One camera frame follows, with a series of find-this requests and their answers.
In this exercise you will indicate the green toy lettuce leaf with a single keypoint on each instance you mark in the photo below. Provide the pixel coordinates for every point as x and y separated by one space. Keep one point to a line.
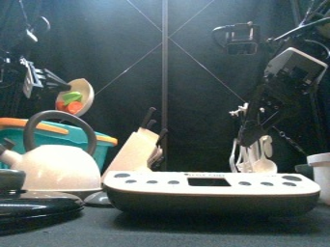
72 96

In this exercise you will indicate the white toy spoon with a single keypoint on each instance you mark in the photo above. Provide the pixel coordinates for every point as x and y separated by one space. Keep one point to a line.
263 165

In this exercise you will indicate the white toy fork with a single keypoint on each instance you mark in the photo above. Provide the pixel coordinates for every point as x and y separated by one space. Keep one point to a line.
247 159

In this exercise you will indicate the beige toy knife block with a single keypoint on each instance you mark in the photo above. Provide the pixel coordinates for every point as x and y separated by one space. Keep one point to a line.
132 154

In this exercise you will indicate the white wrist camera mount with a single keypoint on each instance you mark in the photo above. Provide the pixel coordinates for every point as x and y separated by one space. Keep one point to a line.
296 67

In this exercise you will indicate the white utensil rack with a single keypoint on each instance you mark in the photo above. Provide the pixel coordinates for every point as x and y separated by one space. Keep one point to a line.
239 111

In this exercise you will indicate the white digital kitchen scale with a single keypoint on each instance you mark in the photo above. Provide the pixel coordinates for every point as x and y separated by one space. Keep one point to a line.
171 189

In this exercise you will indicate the teal basket with orange rim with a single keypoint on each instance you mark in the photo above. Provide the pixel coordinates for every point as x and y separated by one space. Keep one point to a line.
54 136

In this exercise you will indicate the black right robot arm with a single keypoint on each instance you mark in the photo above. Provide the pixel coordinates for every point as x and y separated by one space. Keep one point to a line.
315 32

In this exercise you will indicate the black pot lid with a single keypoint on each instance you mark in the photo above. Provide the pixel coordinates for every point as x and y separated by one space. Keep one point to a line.
38 205

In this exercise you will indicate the orange toy carrot slice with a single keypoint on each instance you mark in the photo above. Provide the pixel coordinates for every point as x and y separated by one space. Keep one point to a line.
60 105
74 107

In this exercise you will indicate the grey metal frame pole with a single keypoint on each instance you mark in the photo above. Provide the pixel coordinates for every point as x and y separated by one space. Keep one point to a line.
164 80

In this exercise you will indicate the white toy spatula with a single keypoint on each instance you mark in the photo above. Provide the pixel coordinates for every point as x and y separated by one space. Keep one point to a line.
233 157

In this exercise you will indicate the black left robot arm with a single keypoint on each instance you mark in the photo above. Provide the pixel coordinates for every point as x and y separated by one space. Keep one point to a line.
8 96

